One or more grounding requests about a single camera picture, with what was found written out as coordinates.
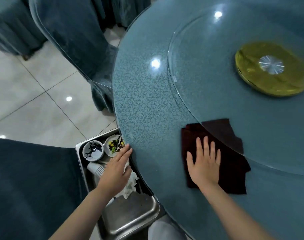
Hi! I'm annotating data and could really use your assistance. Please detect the dark red cloth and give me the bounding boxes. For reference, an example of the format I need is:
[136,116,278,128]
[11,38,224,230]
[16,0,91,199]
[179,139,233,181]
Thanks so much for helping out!
[181,118,251,195]

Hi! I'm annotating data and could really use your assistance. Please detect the blue clothed background table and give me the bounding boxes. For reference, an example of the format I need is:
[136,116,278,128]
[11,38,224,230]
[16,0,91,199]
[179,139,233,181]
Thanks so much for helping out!
[91,0,152,32]

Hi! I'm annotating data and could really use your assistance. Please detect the white tissue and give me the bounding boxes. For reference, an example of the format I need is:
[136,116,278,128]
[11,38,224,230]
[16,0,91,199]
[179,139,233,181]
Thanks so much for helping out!
[114,160,140,200]

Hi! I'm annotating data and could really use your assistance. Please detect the person's right forearm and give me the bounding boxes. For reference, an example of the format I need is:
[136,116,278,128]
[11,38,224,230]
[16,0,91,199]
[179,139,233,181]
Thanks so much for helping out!
[200,183,275,240]

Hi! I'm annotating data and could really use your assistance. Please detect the metal tray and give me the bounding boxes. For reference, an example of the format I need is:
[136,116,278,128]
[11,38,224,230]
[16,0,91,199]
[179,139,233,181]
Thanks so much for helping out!
[75,128,161,240]

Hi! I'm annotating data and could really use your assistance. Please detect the stack of white bowls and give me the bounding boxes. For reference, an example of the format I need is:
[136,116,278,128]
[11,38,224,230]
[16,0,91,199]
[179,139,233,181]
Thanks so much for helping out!
[82,140,104,162]

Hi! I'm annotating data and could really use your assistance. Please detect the person's right hand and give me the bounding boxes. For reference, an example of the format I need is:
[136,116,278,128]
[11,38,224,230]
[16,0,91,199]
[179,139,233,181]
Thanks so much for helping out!
[186,136,221,189]

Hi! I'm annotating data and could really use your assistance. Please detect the round glass turntable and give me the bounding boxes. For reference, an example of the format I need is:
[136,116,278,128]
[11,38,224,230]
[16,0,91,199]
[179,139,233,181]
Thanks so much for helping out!
[168,2,304,177]

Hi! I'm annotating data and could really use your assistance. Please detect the green yellow food crumbs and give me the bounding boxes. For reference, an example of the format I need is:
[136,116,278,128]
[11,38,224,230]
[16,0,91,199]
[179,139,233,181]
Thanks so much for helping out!
[108,140,122,154]

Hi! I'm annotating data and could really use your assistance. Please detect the stack of white plates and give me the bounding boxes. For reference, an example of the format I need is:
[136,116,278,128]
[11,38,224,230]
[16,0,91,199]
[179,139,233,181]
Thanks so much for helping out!
[104,135,125,158]

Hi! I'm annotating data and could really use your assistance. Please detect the round blue table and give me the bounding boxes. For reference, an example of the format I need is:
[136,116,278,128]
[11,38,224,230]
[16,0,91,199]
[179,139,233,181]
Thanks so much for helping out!
[111,0,304,240]

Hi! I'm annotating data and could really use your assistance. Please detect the person's left hand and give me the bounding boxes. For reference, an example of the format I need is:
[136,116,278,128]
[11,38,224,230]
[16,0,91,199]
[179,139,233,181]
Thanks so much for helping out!
[96,144,133,198]

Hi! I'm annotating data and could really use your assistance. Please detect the yellow round disc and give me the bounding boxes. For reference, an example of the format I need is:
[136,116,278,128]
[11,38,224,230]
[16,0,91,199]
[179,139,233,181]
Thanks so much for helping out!
[235,42,304,98]

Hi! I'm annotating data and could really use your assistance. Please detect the blue covered chair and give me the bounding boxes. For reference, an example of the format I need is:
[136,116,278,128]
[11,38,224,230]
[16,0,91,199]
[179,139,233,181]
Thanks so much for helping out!
[0,137,89,240]
[28,0,117,113]
[0,0,48,61]

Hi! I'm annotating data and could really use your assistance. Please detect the person's left forearm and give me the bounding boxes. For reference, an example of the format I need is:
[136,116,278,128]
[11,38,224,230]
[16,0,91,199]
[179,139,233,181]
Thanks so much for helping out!
[49,187,115,240]

